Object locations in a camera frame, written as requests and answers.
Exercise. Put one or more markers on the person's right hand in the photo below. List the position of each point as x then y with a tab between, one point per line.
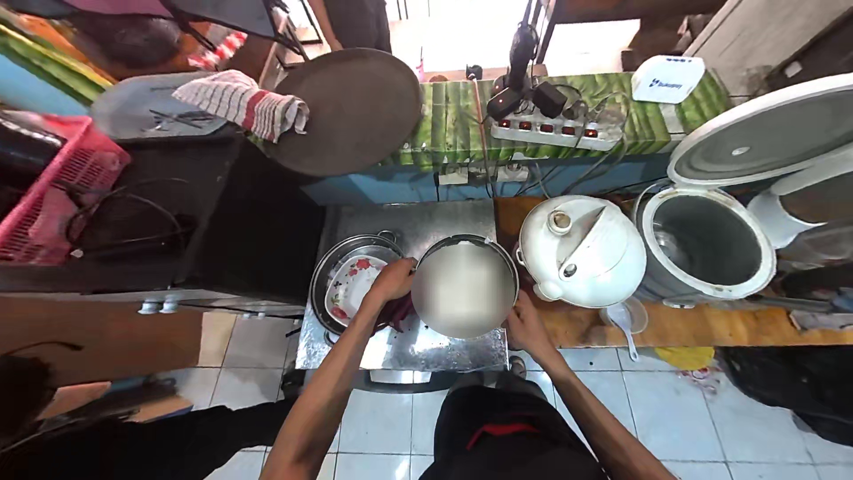
530	326

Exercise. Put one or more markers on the person's left hand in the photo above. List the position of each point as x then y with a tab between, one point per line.
394	281

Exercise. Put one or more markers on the person's left fingers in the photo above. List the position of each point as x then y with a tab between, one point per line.
405	268

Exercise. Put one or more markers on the person's right fingers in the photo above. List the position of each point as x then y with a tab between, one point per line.
517	320

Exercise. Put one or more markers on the round metal pot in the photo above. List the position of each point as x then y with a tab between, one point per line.
465	290

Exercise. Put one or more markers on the person's right forearm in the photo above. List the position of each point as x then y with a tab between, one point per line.
593	413

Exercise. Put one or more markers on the person's left forearm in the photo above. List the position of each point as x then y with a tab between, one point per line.
336	380

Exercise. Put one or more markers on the silver metal basin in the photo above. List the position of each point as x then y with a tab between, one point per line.
383	253

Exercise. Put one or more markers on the dark red cloth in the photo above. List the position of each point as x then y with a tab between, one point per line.
398	313

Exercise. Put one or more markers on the person's legs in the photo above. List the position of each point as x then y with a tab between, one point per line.
520	366

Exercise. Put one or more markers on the white floral bowl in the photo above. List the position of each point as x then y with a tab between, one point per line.
355	286

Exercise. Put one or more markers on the silver metal stove table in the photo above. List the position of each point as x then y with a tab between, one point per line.
433	220

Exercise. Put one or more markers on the large dark metal pan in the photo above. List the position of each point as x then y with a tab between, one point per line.
320	278

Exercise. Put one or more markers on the white round water jug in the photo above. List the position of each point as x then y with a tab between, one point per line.
600	266

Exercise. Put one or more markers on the white plastic ladle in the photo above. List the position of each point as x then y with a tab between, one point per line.
624	323

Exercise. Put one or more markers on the person's body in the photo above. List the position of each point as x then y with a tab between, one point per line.
506	426

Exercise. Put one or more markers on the clear plastic cup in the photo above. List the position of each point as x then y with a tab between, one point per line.
640	317

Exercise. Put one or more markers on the green bamboo print cloth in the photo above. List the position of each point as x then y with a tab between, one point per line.
446	126

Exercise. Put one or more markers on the black box cabinet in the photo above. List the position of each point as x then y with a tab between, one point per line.
256	233

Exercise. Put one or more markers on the large round brown tray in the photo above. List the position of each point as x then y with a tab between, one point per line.
360	113

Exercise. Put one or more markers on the yellow round plate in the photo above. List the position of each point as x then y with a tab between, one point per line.
686	358

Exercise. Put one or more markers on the white power strip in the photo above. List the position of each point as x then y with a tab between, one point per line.
556	137

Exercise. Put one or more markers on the black power adapter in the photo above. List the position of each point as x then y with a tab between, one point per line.
506	103
549	100

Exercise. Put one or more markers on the wooden bench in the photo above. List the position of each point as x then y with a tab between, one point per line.
720	326

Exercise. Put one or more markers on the striped white red towel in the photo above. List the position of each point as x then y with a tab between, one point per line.
230	100

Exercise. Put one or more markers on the white rice cooker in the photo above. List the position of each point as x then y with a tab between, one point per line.
763	283

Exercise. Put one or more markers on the white router box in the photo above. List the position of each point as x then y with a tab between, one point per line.
668	80

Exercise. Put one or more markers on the pink plastic basket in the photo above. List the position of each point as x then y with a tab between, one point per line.
80	166

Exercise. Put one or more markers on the white wall socket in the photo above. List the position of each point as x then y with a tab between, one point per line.
454	176
513	174

